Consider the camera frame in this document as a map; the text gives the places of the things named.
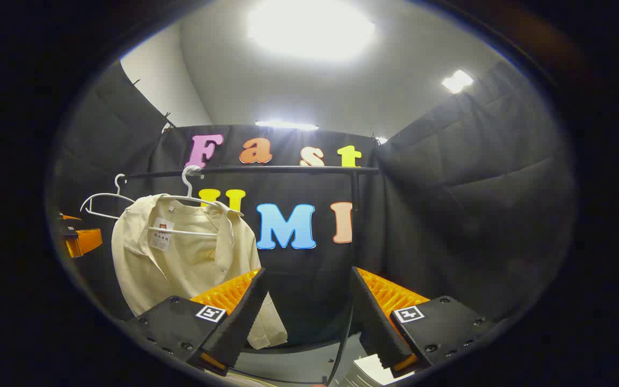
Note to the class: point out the large ceiling light panel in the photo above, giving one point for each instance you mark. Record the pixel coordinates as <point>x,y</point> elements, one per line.
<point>309,27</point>

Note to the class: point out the white plastic hanger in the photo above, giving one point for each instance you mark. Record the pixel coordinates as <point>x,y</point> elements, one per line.
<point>188,188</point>
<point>118,189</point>

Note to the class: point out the ceiling light strip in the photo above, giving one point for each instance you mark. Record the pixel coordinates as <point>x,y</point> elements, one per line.
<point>286,125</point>

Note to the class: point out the black metal clothes rack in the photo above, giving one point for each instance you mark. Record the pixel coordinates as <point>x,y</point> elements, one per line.
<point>288,170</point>

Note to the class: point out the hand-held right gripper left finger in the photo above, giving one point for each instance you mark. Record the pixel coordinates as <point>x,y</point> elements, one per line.
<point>239,322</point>

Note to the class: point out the small ceiling light panel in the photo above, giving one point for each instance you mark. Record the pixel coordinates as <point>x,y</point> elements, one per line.
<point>457,81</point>

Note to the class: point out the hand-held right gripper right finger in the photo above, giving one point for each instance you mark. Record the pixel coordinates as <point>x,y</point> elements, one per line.
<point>376,322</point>

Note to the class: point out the cream button-up shirt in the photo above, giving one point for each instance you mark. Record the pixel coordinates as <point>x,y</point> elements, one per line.
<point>180,269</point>

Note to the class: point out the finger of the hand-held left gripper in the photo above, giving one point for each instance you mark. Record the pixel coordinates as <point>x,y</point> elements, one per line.
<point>84,241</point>

